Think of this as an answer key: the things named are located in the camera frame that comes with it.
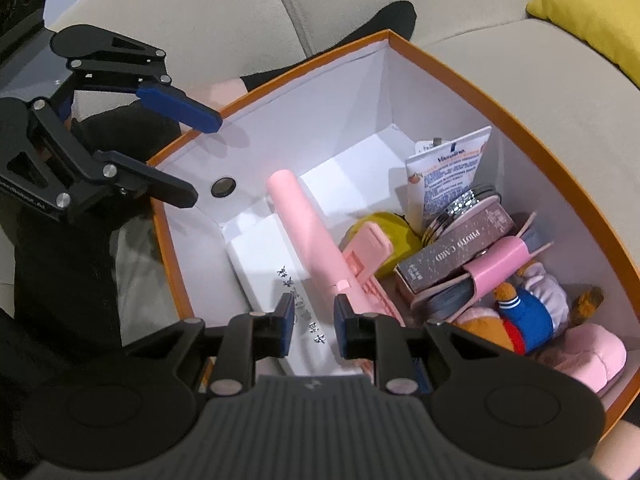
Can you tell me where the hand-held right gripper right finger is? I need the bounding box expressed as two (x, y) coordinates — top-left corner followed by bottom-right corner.
(334, 294), (501, 397)

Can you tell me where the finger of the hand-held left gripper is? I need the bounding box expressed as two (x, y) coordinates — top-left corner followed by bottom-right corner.
(0, 99), (199, 224)
(50, 24), (224, 134)

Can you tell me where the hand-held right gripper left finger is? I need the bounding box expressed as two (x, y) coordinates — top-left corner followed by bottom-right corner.
(122, 292), (296, 397)

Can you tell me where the brown bear plush blue jacket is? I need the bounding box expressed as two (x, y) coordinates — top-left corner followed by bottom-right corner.
(452, 260), (571, 356)

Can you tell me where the orange cardboard box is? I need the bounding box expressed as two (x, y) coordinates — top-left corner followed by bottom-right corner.
(147, 30), (640, 436)

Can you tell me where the white printed flat box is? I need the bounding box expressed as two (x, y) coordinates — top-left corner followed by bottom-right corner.
(227, 212), (373, 378)

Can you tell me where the pink plastic comb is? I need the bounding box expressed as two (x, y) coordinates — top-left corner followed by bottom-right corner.
(337, 222), (406, 328)

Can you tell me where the blue flat case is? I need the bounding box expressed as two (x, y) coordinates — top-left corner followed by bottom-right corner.
(410, 357), (434, 394)

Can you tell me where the yellow round plush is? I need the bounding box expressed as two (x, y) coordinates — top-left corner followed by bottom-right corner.
(345, 211), (423, 281)

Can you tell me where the pink cylindrical stick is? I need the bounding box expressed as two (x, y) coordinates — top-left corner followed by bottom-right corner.
(266, 170), (353, 293)

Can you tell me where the brown card box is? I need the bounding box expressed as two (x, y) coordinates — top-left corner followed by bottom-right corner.
(395, 205), (518, 296)

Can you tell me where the pink leather card holder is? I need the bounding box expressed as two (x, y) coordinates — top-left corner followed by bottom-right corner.
(410, 212), (556, 323)

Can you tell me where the silver glitter round compact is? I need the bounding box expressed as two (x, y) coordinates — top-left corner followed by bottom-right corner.
(422, 185), (501, 248)

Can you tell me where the white paper packet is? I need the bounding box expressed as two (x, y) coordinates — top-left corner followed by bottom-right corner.
(405, 126), (493, 233)

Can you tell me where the small brown plush toy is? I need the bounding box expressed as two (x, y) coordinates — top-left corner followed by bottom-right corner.
(570, 285), (606, 326)

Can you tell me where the pink plush pouch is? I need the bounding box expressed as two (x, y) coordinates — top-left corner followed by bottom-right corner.
(537, 322), (628, 393)

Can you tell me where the beige sofa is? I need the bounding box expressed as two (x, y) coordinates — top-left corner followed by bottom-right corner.
(0, 0), (640, 480)

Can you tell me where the yellow pillow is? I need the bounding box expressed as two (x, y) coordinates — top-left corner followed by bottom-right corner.
(526, 0), (640, 88)

